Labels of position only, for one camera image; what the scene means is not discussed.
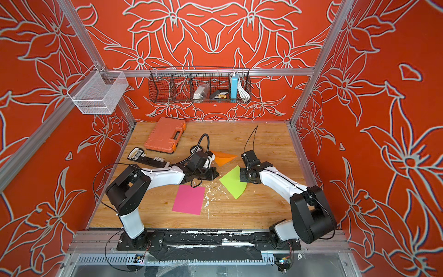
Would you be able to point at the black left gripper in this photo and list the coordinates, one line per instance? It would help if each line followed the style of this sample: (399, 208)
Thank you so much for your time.
(212, 176)

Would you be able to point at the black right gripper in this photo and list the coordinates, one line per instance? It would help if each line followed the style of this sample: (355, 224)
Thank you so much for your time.
(242, 178)

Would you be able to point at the green square paper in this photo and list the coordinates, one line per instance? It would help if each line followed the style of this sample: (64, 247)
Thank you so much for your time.
(232, 183)

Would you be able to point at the orange square paper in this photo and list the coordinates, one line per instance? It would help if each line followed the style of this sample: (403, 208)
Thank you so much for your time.
(222, 158)

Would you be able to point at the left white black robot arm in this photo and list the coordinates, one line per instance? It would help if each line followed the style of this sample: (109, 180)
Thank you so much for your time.
(126, 192)

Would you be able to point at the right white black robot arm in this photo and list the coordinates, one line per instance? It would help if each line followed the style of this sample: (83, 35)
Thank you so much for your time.
(311, 215)

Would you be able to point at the pink square paper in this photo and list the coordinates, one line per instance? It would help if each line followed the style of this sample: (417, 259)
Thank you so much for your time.
(189, 200)

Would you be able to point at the black round tape disc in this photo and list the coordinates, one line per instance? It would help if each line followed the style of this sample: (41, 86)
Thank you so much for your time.
(196, 148)

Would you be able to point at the orange plastic tool case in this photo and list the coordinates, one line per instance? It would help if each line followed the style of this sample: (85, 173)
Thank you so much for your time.
(166, 135)

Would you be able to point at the clear plastic bag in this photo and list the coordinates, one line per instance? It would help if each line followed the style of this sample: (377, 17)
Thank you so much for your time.
(201, 93)

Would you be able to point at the black small box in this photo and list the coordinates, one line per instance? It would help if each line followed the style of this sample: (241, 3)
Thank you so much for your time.
(220, 94)

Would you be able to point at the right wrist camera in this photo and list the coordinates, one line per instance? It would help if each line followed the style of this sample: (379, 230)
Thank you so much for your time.
(250, 159)

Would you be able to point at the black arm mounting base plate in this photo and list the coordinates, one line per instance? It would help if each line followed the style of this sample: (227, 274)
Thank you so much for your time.
(158, 239)

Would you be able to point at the black wire wall basket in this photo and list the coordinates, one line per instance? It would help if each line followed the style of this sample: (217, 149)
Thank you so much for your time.
(177, 85)

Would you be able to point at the clear plastic wall bin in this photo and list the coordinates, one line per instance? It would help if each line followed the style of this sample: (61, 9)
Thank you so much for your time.
(99, 93)

